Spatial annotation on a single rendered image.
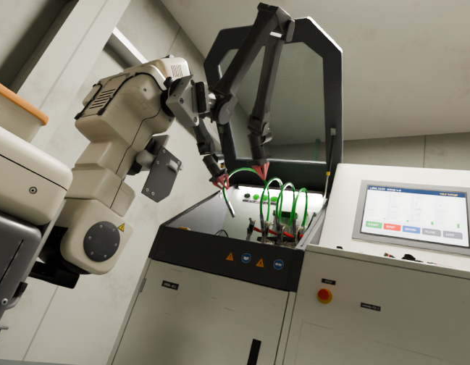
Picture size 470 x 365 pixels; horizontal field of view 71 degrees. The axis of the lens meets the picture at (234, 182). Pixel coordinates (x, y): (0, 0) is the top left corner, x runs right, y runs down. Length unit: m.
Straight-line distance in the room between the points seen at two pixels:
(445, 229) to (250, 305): 0.87
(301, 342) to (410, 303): 0.38
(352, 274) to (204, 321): 0.58
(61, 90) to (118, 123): 1.67
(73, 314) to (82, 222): 2.22
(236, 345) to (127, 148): 0.79
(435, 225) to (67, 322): 2.62
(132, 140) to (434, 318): 1.07
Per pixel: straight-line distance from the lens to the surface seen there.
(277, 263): 1.32
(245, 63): 1.12
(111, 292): 3.22
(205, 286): 1.40
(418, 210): 1.67
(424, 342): 1.25
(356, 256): 1.28
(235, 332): 1.33
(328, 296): 1.22
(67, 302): 3.02
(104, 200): 0.92
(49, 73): 2.63
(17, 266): 0.66
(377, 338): 1.24
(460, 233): 1.63
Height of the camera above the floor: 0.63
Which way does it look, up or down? 22 degrees up
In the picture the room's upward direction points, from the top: 17 degrees clockwise
